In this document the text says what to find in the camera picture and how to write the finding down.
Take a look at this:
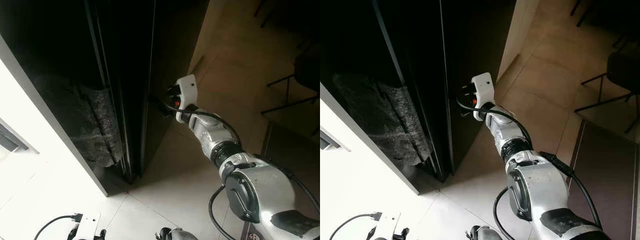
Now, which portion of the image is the black chair with thin legs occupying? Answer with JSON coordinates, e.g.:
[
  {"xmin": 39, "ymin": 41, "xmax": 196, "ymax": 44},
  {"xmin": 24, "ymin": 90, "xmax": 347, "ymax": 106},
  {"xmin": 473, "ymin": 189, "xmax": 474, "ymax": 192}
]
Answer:
[
  {"xmin": 574, "ymin": 52, "xmax": 640, "ymax": 133},
  {"xmin": 260, "ymin": 50, "xmax": 321, "ymax": 117}
]

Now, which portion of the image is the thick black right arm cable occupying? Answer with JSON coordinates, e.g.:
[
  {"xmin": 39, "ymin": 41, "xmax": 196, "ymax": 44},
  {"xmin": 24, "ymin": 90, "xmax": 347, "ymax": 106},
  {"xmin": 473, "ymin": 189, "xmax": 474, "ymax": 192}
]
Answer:
[
  {"xmin": 209, "ymin": 159, "xmax": 321, "ymax": 240},
  {"xmin": 494, "ymin": 151, "xmax": 603, "ymax": 240}
]

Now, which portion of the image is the silver robot leg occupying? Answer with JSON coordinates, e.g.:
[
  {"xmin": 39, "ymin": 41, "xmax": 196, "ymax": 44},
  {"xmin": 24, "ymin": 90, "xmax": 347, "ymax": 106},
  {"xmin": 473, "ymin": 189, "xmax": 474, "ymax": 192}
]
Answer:
[
  {"xmin": 465, "ymin": 225, "xmax": 503, "ymax": 240},
  {"xmin": 155, "ymin": 226, "xmax": 199, "ymax": 240}
]

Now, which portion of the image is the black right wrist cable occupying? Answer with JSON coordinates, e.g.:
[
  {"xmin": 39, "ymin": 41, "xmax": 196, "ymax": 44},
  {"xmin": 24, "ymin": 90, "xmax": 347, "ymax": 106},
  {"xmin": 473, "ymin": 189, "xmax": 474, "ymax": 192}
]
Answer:
[
  {"xmin": 149, "ymin": 94, "xmax": 243, "ymax": 147},
  {"xmin": 456, "ymin": 96, "xmax": 533, "ymax": 147}
]

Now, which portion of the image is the grey metal track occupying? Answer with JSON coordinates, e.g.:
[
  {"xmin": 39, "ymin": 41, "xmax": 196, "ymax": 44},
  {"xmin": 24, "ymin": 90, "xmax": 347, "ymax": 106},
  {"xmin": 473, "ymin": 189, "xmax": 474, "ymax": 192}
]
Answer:
[
  {"xmin": 320, "ymin": 127, "xmax": 351, "ymax": 152},
  {"xmin": 0, "ymin": 118, "xmax": 40, "ymax": 153}
]

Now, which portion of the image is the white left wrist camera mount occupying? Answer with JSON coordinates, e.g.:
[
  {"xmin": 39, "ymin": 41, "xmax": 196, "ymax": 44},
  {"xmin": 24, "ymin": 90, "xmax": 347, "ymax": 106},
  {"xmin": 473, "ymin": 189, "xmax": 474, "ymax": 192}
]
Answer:
[
  {"xmin": 75, "ymin": 212, "xmax": 101, "ymax": 240},
  {"xmin": 374, "ymin": 211, "xmax": 401, "ymax": 240}
]

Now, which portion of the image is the double door fridge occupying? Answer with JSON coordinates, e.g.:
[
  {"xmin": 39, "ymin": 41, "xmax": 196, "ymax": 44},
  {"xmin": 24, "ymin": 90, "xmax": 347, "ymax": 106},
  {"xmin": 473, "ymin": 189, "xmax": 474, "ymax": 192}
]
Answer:
[
  {"xmin": 320, "ymin": 0, "xmax": 518, "ymax": 196},
  {"xmin": 0, "ymin": 0, "xmax": 211, "ymax": 197}
]

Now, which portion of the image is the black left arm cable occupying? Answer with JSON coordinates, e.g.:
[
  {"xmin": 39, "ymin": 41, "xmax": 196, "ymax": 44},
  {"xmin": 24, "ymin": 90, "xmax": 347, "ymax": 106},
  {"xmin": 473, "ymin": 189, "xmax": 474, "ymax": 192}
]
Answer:
[
  {"xmin": 34, "ymin": 213, "xmax": 83, "ymax": 240},
  {"xmin": 329, "ymin": 212, "xmax": 383, "ymax": 240}
]

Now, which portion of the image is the bubble wrap sheet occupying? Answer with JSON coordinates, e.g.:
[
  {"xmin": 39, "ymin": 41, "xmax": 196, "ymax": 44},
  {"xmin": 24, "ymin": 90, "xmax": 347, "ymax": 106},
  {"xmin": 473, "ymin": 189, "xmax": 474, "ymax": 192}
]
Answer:
[
  {"xmin": 32, "ymin": 74, "xmax": 125, "ymax": 168},
  {"xmin": 332, "ymin": 72, "xmax": 433, "ymax": 166}
]

